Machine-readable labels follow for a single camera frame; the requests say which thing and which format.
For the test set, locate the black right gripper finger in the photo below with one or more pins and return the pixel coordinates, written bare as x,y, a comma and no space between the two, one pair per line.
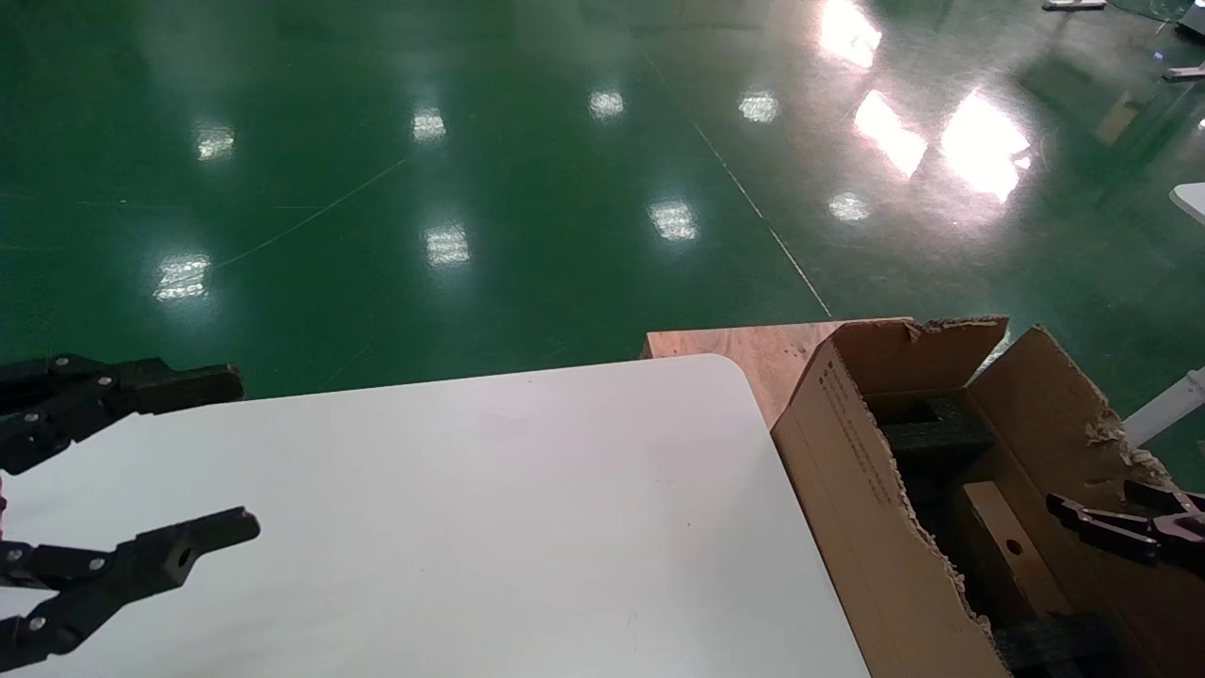
1097,527
1163,497

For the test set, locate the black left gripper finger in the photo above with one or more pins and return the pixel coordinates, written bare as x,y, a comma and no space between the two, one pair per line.
160,556
179,384

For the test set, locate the small brown cardboard box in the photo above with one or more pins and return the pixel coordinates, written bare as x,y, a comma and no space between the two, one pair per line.
1007,565

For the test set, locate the big torn cardboard box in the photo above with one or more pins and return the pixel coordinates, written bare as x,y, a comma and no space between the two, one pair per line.
847,490

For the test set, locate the white table leg bar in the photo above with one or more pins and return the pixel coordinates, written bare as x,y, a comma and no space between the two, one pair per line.
1163,410

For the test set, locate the black foam block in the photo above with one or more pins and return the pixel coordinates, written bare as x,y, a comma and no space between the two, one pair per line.
941,435
1054,645

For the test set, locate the white round table corner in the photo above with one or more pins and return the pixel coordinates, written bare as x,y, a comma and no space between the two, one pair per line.
1192,201

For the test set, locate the grey table foot bar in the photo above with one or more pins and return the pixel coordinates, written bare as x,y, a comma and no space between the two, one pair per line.
1184,72
1073,5

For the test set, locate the grey equipment base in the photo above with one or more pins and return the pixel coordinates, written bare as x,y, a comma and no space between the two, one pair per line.
1192,21

